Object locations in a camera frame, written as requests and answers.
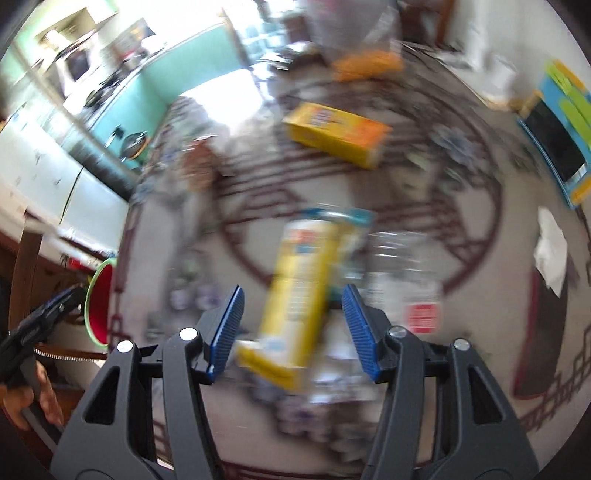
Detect person's left hand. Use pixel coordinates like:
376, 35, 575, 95
0, 364, 63, 430

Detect red bucket with green rim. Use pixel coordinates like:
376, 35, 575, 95
84, 257, 118, 347

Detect floral tablecloth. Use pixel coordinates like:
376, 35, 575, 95
111, 41, 591, 480

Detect clear bag of orange snacks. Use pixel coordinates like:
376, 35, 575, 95
309, 0, 402, 81

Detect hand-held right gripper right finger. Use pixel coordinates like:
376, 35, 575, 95
342, 282, 541, 480

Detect blue framed toy board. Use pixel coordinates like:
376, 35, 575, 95
517, 59, 591, 210

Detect tall yellow box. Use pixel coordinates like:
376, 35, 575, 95
235, 210, 370, 393

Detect white refrigerator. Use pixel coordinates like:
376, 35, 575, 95
0, 108, 130, 232

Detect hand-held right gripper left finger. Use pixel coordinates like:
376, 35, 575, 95
50, 284, 245, 480

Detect clear wrapper with red label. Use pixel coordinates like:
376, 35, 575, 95
365, 231, 444, 335

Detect carved wooden chair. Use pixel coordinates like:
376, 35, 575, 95
0, 208, 116, 361

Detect yellow snack box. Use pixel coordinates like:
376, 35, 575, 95
281, 102, 393, 169

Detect white tissue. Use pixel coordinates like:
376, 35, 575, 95
533, 207, 568, 298

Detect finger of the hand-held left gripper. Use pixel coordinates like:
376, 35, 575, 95
9, 284, 88, 344

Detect turquoise kitchen cabinets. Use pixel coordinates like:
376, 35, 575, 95
88, 23, 245, 162

